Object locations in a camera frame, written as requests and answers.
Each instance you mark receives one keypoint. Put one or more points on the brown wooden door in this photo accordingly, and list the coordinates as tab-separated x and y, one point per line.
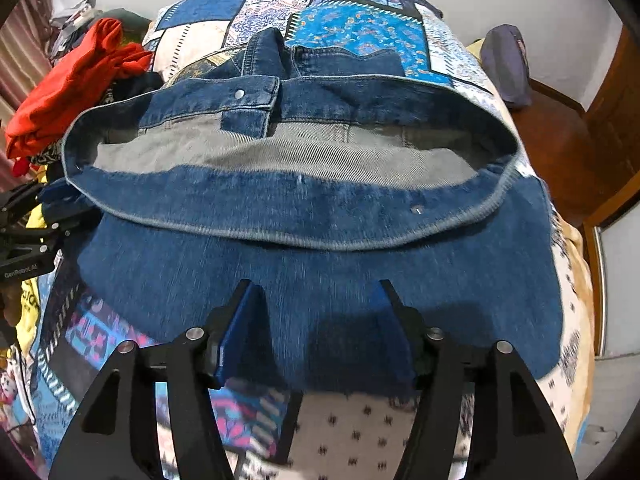
612	121

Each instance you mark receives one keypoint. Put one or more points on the black patterned garment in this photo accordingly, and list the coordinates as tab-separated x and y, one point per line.
119	90

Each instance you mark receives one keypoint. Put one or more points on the blue denim jacket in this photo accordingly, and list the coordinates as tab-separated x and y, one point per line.
316	174

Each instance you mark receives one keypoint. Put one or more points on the grey blue backpack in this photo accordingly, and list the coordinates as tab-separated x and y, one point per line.
504	59

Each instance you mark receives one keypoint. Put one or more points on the dark green garment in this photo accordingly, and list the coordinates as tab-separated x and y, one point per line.
134	26

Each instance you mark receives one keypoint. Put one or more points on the red garment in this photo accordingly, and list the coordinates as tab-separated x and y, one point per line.
73	85

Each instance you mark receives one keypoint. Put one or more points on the patchwork patterned bed cover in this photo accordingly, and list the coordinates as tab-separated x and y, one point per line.
275	431

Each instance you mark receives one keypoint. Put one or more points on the striped red gold curtain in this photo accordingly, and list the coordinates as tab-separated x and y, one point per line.
25	38

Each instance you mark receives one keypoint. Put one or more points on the yellow printed garment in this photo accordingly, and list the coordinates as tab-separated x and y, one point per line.
26	328

